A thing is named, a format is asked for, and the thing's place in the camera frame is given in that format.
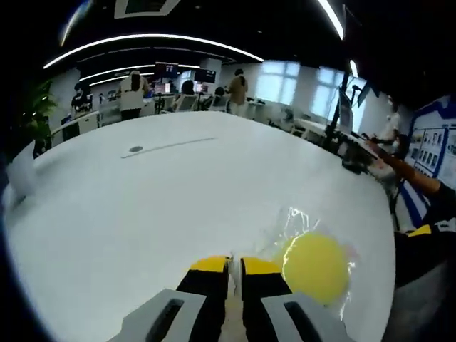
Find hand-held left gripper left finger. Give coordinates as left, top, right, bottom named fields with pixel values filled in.
left=106, top=254, right=232, bottom=342

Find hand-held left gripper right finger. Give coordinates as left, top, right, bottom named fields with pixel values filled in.
left=239, top=255, right=353, bottom=342

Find yellow round sponge in wrap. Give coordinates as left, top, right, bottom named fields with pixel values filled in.
left=259, top=206, right=361, bottom=321

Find white plant pot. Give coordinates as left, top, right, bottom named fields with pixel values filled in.
left=5, top=151, right=38, bottom=202

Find bright window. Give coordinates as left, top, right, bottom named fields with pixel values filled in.
left=261, top=61, right=299, bottom=106

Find green leafy plant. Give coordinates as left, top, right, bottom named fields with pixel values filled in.
left=21, top=80, right=58, bottom=157

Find long curved ceiling light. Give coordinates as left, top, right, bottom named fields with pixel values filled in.
left=43, top=33, right=264, bottom=69

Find straight ceiling light strip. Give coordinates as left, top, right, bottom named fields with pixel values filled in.
left=318, top=0, right=346, bottom=40

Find ceiling air vent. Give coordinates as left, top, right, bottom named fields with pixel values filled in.
left=113, top=0, right=181, bottom=19

